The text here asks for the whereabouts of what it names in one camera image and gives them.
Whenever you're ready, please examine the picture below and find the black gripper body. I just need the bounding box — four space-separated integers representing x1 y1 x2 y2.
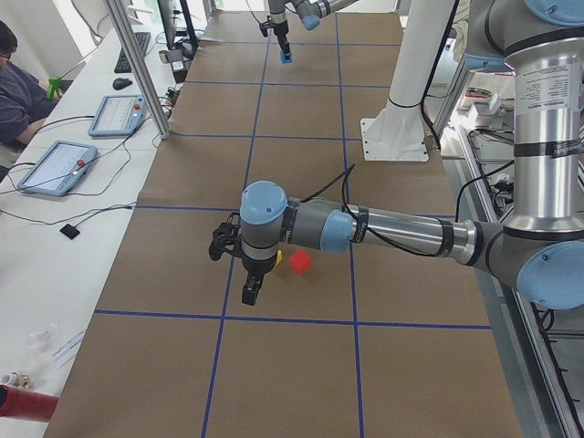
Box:
273 22 288 42
241 253 277 278

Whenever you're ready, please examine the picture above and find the blue cube block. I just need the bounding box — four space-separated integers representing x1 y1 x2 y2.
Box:
280 51 292 64

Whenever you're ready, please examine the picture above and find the yellow cube block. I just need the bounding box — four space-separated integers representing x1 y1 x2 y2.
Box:
275 249 283 268

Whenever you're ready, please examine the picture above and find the red cube block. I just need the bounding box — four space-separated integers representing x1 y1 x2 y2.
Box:
288 249 312 276

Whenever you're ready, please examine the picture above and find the black keyboard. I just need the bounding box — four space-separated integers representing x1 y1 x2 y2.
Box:
113 31 152 74

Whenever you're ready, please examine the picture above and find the black computer mouse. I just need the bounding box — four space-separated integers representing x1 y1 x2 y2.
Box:
112 78 132 90

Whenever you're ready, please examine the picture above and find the far teach pendant tablet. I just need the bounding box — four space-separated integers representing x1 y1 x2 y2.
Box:
88 95 147 138

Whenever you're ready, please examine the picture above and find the teach pendant tablet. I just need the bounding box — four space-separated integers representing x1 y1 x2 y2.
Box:
88 95 147 138
16 141 98 197

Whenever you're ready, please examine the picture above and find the small black square pad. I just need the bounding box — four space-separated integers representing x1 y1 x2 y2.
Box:
59 224 80 240

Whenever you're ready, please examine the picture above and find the near teach pendant tablet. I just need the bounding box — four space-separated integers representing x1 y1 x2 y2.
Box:
16 141 98 197

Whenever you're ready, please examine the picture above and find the green toy figure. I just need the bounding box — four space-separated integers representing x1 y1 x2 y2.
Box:
46 77 63 100

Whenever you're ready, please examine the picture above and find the red fire extinguisher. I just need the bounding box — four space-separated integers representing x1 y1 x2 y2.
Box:
1 385 59 422

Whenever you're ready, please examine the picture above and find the seated person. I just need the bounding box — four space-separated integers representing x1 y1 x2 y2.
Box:
1 22 57 150

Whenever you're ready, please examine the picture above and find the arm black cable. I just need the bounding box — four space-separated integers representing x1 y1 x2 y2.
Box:
303 162 451 257

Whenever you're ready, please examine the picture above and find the white pedestal column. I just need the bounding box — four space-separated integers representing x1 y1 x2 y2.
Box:
360 0 458 162

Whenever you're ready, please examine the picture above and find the aluminium frame post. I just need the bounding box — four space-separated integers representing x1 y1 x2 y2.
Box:
104 0 170 141

